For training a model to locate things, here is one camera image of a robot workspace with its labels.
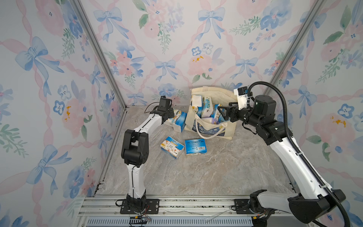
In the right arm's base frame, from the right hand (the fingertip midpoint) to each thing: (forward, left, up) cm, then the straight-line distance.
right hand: (225, 104), depth 68 cm
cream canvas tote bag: (+25, -4, -15) cm, 29 cm away
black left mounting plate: (-37, +36, -38) cm, 64 cm away
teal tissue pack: (+13, +6, -15) cm, 21 cm away
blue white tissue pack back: (+14, +12, -14) cm, 24 cm away
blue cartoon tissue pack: (-6, +28, -31) cm, 42 cm away
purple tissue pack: (+4, +2, -18) cm, 18 cm away
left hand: (+19, +30, -24) cm, 43 cm away
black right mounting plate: (-36, -11, -39) cm, 54 cm away
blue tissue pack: (-5, +13, -32) cm, 35 cm away
